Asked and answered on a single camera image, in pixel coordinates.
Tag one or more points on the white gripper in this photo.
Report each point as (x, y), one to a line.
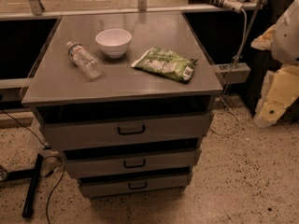
(287, 37)

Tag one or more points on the grey bottom drawer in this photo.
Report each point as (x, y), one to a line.
(131, 186)

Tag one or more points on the grey drawer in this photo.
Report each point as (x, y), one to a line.
(125, 165)
(126, 132)
(131, 186)

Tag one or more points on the grey drawer cabinet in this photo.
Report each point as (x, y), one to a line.
(60, 94)

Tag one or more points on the grey middle drawer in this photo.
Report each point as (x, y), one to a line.
(125, 165)

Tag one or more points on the grey top drawer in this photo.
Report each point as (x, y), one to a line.
(126, 132)

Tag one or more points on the white power strip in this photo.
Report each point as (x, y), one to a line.
(219, 0)

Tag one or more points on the green chip bag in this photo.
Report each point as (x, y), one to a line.
(166, 63)

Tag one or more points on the white bowl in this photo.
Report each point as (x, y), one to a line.
(114, 42)

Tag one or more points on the clear plastic water bottle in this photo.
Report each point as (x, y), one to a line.
(88, 63)

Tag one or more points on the black floor bar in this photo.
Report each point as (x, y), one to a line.
(28, 210)

